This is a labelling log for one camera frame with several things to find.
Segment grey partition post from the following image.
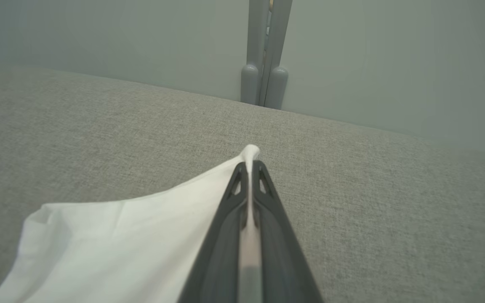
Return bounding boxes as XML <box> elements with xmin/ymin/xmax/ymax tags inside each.
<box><xmin>240</xmin><ymin>0</ymin><xmax>293</xmax><ymax>110</ymax></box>

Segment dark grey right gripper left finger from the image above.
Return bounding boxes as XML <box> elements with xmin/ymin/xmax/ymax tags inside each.
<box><xmin>178</xmin><ymin>162</ymin><xmax>249</xmax><ymax>303</ymax></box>

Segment red Bulls jersey white sleeves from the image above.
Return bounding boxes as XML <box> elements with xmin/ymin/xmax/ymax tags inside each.
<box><xmin>0</xmin><ymin>144</ymin><xmax>264</xmax><ymax>303</ymax></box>

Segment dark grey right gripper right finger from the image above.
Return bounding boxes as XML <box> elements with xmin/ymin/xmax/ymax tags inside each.
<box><xmin>251</xmin><ymin>160</ymin><xmax>324</xmax><ymax>303</ymax></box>

